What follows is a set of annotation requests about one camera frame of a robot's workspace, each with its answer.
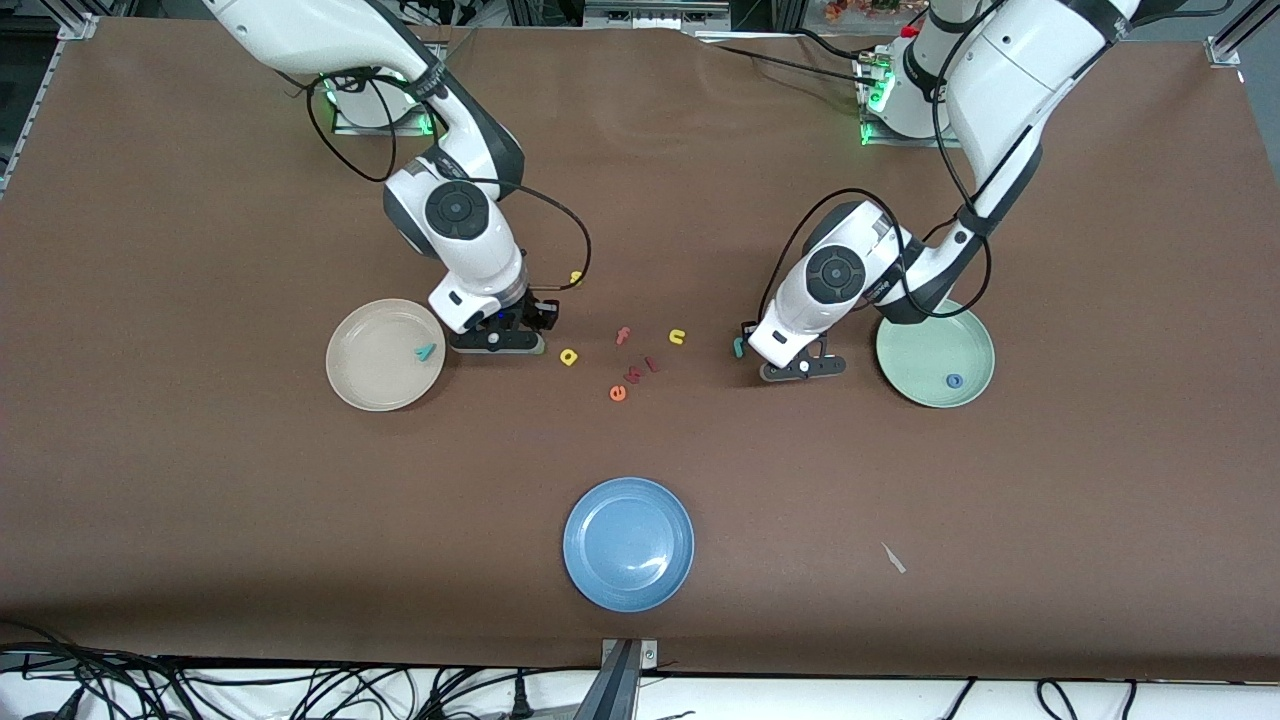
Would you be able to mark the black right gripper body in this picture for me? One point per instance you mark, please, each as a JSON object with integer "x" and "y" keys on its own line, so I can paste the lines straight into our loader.
{"x": 527, "y": 312}

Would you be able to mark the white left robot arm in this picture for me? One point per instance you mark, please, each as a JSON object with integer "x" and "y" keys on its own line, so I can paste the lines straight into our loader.
{"x": 1010, "y": 80}

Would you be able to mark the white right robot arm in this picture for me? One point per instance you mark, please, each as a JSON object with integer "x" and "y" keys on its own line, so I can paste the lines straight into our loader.
{"x": 300, "y": 30}

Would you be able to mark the beige brown plate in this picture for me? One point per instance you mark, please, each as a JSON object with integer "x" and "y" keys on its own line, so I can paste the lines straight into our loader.
{"x": 375, "y": 365}

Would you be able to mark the green plate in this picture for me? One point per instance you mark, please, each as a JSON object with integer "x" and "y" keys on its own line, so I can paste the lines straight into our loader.
{"x": 925, "y": 355}

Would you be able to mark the blue plate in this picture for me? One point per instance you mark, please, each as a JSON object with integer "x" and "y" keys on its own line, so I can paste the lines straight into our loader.
{"x": 628, "y": 544}

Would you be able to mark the white paper scrap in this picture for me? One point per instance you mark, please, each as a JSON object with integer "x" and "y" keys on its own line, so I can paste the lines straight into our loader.
{"x": 893, "y": 558}

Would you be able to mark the black equipment box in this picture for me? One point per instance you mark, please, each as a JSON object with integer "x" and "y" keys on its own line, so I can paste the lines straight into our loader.
{"x": 655, "y": 15}

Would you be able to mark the orange leafy decoration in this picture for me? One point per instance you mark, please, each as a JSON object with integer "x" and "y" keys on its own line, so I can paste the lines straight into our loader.
{"x": 850, "y": 10}

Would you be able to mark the brown table cover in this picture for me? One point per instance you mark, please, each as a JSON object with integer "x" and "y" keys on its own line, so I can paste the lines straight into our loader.
{"x": 200, "y": 500}

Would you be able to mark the black power plug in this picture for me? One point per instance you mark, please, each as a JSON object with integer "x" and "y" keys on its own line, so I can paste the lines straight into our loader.
{"x": 520, "y": 702}

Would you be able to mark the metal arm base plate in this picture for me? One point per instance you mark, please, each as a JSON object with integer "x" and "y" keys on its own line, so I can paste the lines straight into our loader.
{"x": 880, "y": 141}
{"x": 350, "y": 128}

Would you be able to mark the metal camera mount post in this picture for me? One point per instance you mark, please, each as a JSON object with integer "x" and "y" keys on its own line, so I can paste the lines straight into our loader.
{"x": 620, "y": 680}

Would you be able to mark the aluminium frame profile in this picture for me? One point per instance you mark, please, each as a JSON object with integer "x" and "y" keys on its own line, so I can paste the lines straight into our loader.
{"x": 75, "y": 25}
{"x": 1225, "y": 45}

